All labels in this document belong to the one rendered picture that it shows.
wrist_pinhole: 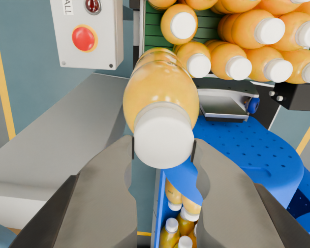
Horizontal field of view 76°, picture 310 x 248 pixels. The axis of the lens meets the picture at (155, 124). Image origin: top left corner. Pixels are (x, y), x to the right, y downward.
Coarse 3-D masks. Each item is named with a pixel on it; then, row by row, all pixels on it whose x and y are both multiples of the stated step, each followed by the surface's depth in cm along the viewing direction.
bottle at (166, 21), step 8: (168, 8) 37; (176, 8) 34; (184, 8) 34; (168, 16) 35; (160, 24) 40; (168, 24) 35; (168, 32) 36; (168, 40) 38; (176, 40) 36; (184, 40) 36
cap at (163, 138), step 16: (160, 112) 12; (176, 112) 13; (144, 128) 12; (160, 128) 12; (176, 128) 12; (144, 144) 12; (160, 144) 12; (176, 144) 12; (192, 144) 12; (144, 160) 13; (160, 160) 13; (176, 160) 13
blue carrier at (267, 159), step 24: (216, 144) 42; (240, 144) 43; (264, 144) 43; (288, 144) 44; (168, 168) 40; (192, 168) 35; (264, 168) 36; (288, 168) 36; (192, 192) 36; (288, 192) 33; (168, 216) 69
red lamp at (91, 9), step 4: (88, 0) 30; (92, 0) 30; (96, 0) 30; (88, 4) 30; (92, 4) 30; (96, 4) 30; (88, 8) 30; (92, 8) 30; (96, 8) 31; (92, 12) 31
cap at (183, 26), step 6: (174, 18) 32; (180, 18) 32; (186, 18) 32; (192, 18) 31; (174, 24) 32; (180, 24) 32; (186, 24) 32; (192, 24) 32; (174, 30) 32; (180, 30) 32; (186, 30) 32; (192, 30) 32; (180, 36) 33; (186, 36) 33
